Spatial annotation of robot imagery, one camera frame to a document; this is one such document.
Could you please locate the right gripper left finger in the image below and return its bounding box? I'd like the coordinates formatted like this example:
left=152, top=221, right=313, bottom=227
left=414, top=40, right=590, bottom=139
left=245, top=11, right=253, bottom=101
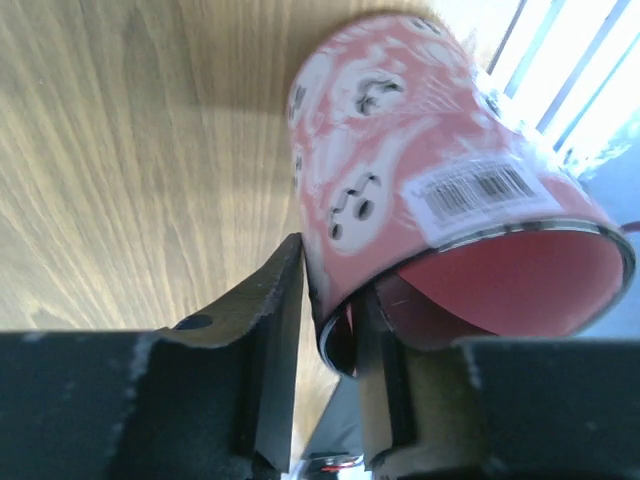
left=1, top=234, right=304, bottom=479

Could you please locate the pink glass mug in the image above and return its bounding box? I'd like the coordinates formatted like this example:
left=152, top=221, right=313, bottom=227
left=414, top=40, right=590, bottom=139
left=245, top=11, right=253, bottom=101
left=287, top=12, right=636, bottom=375

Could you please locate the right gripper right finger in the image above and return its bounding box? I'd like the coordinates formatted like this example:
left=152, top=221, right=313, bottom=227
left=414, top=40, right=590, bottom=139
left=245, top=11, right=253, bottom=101
left=357, top=289, right=639, bottom=479

